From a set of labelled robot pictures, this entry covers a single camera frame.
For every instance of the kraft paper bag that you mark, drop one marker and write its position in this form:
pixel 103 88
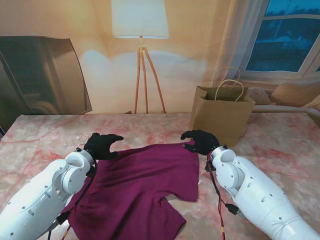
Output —
pixel 222 115

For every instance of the white shade tripod floor lamp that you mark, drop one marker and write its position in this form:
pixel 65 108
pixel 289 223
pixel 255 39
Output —
pixel 140 20

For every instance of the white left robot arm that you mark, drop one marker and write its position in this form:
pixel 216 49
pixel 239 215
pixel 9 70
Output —
pixel 45 195

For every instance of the maroon shorts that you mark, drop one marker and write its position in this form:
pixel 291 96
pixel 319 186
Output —
pixel 140 180

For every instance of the smooth beige cushion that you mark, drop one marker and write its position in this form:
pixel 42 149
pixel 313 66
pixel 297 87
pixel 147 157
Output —
pixel 292 93

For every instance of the knitted beige pillow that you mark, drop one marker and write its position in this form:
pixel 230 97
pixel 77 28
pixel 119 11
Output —
pixel 260 96

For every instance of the white framed window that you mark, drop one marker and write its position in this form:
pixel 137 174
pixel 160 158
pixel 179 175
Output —
pixel 282 42

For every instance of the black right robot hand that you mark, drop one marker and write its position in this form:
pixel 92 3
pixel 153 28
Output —
pixel 203 142

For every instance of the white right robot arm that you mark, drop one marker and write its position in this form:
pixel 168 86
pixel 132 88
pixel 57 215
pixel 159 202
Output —
pixel 255 190

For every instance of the beige sofa frame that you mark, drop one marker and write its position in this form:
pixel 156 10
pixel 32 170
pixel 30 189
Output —
pixel 280 108

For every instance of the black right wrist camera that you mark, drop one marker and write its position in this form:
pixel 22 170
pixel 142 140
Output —
pixel 208 166

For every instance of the sheer beige curtain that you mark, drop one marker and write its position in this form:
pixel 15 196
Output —
pixel 235 37

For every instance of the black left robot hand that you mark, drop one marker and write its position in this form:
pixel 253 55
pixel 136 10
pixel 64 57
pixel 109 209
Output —
pixel 100 147

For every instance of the dark framed mirror panel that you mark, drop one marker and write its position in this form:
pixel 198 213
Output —
pixel 37 75

